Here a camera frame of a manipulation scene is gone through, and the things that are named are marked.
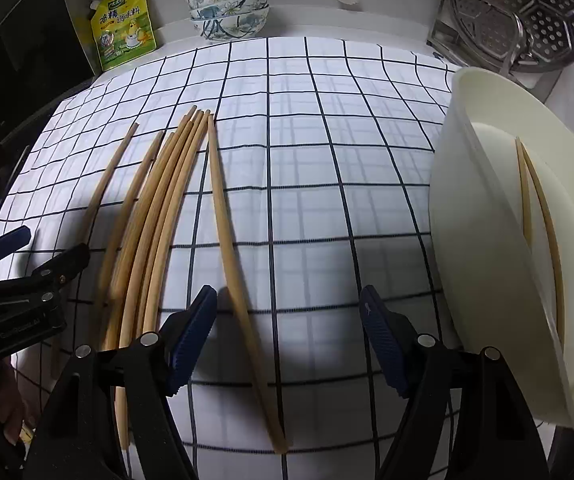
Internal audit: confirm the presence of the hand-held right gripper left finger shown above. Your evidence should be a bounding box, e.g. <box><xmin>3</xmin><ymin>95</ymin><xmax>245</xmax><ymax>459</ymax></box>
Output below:
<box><xmin>22</xmin><ymin>285</ymin><xmax>218</xmax><ymax>480</ymax></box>

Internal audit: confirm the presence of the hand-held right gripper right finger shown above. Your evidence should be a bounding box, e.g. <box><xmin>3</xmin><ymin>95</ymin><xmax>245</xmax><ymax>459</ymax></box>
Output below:
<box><xmin>360</xmin><ymin>285</ymin><xmax>550</xmax><ymax>480</ymax></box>

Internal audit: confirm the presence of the tapered wooden chopstick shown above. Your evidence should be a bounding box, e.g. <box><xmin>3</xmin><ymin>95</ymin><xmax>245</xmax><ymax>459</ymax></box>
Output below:
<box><xmin>515</xmin><ymin>136</ymin><xmax>534</xmax><ymax>248</ymax></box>
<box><xmin>207</xmin><ymin>112</ymin><xmax>291</xmax><ymax>454</ymax></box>
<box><xmin>519</xmin><ymin>142</ymin><xmax>566</xmax><ymax>346</ymax></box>

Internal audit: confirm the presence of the bundle of wooden chopsticks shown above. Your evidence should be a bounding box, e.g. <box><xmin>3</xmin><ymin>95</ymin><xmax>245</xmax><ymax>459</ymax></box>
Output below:
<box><xmin>52</xmin><ymin>105</ymin><xmax>216</xmax><ymax>453</ymax></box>

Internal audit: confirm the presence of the white plastic bin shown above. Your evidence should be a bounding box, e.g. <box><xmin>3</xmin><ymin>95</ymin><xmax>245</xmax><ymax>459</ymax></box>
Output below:
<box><xmin>427</xmin><ymin>67</ymin><xmax>574</xmax><ymax>436</ymax></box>

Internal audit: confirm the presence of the white checked cloth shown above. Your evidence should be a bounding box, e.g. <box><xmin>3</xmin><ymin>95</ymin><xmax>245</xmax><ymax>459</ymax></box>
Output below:
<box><xmin>0</xmin><ymin>35</ymin><xmax>468</xmax><ymax>480</ymax></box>

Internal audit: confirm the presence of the yellow seasoning pouch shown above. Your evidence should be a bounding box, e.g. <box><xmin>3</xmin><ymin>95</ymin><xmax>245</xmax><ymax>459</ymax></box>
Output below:
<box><xmin>87</xmin><ymin>0</ymin><xmax>158</xmax><ymax>73</ymax></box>

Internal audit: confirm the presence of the perforated steel steamer plate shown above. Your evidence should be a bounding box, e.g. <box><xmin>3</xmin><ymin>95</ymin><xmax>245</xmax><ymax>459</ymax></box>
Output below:
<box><xmin>439</xmin><ymin>0</ymin><xmax>574</xmax><ymax>73</ymax></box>

